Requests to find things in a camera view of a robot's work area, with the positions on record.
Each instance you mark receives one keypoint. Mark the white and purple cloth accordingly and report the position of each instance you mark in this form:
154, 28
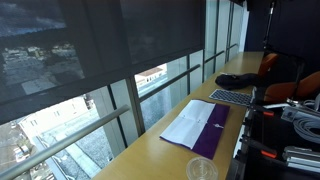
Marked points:
213, 133

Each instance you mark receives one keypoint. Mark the medium steel handrail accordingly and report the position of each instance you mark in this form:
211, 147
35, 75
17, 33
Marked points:
170, 82

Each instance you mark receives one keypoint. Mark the narrow dark roller blind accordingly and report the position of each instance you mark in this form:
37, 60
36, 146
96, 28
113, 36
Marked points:
160, 30

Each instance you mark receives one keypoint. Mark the short steel handrail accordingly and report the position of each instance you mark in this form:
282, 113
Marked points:
214, 56

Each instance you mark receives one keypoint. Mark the grey computer keyboard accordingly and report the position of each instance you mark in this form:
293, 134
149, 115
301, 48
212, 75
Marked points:
230, 97

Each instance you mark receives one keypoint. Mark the black cloth bag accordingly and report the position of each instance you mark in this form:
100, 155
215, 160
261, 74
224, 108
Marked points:
233, 81

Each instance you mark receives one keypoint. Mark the clear plastic cup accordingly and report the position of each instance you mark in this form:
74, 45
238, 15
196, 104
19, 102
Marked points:
201, 169

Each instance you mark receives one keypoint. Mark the long steel handrail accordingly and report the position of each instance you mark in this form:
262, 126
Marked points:
66, 141

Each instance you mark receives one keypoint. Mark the small orange office chair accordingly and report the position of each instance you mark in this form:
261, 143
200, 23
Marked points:
268, 63

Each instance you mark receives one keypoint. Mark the wide dark roller blind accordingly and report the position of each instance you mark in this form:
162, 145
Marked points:
50, 50

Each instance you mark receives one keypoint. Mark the large orange office chair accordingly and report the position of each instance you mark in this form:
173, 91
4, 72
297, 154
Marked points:
283, 91

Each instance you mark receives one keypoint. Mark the black tripod pole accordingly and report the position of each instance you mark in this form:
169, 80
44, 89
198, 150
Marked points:
269, 23

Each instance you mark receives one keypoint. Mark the aluminium extrusion rails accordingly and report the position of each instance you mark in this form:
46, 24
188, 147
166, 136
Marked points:
301, 159

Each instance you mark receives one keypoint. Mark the grey metal bracket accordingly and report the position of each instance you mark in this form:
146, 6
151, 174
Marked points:
295, 114

